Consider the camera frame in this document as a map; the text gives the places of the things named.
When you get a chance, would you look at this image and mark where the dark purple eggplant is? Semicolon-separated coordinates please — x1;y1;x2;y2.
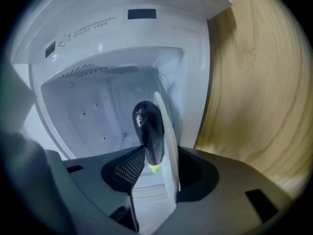
132;100;165;174

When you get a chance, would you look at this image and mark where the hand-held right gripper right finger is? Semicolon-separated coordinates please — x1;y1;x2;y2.
176;145;220;203

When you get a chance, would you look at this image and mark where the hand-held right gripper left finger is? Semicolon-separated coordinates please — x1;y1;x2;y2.
101;146;147;233

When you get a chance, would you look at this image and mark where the white plate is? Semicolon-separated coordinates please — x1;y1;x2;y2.
153;91;182;214

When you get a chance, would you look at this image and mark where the white microwave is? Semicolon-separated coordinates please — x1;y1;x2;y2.
10;0;234;207

